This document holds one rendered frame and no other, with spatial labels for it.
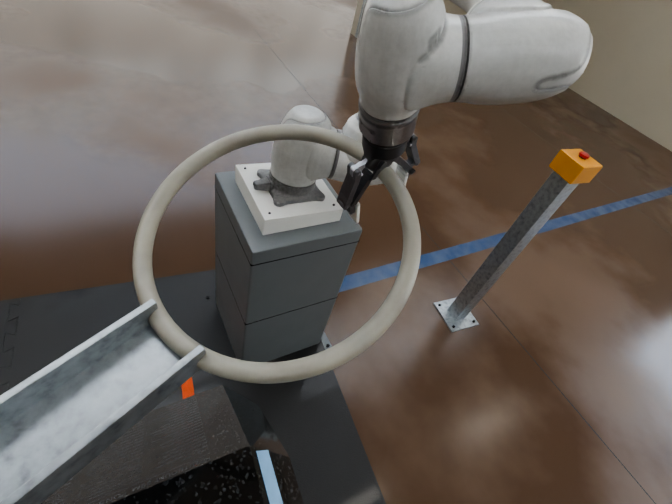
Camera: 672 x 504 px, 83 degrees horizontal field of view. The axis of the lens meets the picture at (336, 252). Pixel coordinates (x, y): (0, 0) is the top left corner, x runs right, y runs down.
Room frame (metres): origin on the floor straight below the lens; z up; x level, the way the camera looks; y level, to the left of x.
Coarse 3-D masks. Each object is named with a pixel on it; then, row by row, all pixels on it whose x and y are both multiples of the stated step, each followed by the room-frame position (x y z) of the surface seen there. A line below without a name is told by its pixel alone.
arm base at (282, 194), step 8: (264, 176) 0.99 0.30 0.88; (272, 176) 0.96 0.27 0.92; (256, 184) 0.95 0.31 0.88; (264, 184) 0.94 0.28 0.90; (272, 184) 0.94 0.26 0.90; (280, 184) 0.94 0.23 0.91; (312, 184) 0.99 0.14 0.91; (272, 192) 0.93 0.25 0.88; (280, 192) 0.93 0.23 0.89; (288, 192) 0.94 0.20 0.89; (296, 192) 0.94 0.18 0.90; (304, 192) 0.96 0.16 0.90; (312, 192) 0.99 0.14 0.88; (320, 192) 1.02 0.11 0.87; (280, 200) 0.91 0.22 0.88; (288, 200) 0.92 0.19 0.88; (296, 200) 0.94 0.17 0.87; (304, 200) 0.96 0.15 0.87; (312, 200) 0.98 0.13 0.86; (320, 200) 0.99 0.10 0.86
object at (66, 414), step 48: (96, 336) 0.22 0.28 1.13; (144, 336) 0.26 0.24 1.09; (48, 384) 0.15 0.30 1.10; (96, 384) 0.17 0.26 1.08; (144, 384) 0.19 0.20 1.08; (0, 432) 0.09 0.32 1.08; (48, 432) 0.10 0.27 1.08; (96, 432) 0.11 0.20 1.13; (0, 480) 0.04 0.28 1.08; (48, 480) 0.05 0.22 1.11
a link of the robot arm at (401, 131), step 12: (360, 108) 0.54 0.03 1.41; (360, 120) 0.54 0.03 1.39; (372, 120) 0.52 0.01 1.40; (408, 120) 0.53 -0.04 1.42; (372, 132) 0.53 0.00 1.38; (384, 132) 0.52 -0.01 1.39; (396, 132) 0.52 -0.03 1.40; (408, 132) 0.54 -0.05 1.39; (384, 144) 0.53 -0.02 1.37; (396, 144) 0.53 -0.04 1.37
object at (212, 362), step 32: (256, 128) 0.65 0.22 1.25; (288, 128) 0.66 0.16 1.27; (320, 128) 0.67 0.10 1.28; (192, 160) 0.55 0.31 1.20; (160, 192) 0.48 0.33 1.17; (416, 224) 0.51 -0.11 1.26; (416, 256) 0.46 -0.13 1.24; (160, 320) 0.28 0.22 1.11; (384, 320) 0.35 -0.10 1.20; (320, 352) 0.29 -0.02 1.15; (352, 352) 0.29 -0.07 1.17
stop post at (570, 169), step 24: (552, 168) 1.46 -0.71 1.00; (576, 168) 1.40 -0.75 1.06; (600, 168) 1.44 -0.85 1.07; (552, 192) 1.43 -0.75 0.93; (528, 216) 1.44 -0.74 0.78; (504, 240) 1.46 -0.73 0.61; (528, 240) 1.44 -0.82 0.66; (504, 264) 1.43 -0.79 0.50; (480, 288) 1.41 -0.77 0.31; (456, 312) 1.43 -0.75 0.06
